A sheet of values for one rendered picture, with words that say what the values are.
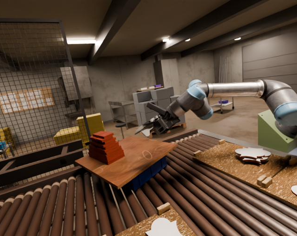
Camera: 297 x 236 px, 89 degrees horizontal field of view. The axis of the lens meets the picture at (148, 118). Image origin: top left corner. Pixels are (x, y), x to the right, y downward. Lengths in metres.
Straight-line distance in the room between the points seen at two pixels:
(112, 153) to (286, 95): 0.92
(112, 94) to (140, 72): 1.88
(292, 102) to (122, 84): 7.29
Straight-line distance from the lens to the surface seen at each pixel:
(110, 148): 0.95
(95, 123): 4.61
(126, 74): 7.94
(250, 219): 0.78
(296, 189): 0.93
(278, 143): 1.39
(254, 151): 1.11
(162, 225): 0.70
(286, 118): 0.91
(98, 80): 7.54
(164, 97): 4.35
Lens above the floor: 1.46
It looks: 12 degrees down
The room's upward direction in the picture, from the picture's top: 9 degrees counter-clockwise
